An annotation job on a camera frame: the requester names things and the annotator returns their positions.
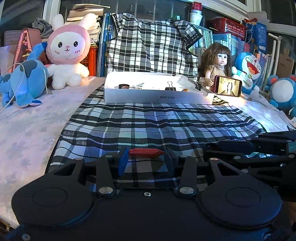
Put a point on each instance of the stack of books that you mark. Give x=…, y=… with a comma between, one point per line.
x=89, y=17

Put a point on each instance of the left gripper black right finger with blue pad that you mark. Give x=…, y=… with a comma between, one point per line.
x=184, y=167

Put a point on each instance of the red plastic basket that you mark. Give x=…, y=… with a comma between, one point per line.
x=227, y=26

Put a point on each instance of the blue spotted plush toy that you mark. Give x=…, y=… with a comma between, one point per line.
x=27, y=81

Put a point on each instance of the red white can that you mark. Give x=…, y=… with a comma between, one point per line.
x=196, y=13

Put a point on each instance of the red smartphone playing video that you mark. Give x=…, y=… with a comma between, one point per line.
x=227, y=86

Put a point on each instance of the plaid cloth over backrest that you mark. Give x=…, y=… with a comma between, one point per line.
x=158, y=46

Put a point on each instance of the pink handbag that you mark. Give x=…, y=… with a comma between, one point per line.
x=28, y=39

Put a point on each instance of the white cardboard box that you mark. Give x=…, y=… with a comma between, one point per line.
x=153, y=90

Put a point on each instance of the black white plaid cloth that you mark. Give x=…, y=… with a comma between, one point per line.
x=96, y=128

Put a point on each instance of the brown haired doll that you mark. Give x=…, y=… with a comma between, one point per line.
x=215, y=61

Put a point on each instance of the red crate behind bunny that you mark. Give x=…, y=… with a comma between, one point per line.
x=90, y=61

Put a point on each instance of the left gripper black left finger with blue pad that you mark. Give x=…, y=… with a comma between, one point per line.
x=110, y=168

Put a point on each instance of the blue gift box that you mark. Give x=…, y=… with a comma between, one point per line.
x=256, y=35

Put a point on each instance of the black binder clip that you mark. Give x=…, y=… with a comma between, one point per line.
x=170, y=86

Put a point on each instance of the blue Doraemon plush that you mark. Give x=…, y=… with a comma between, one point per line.
x=247, y=69

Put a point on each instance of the red crayon marker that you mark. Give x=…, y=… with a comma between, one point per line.
x=150, y=153

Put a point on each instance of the pink white bunny plush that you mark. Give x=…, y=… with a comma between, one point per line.
x=66, y=47

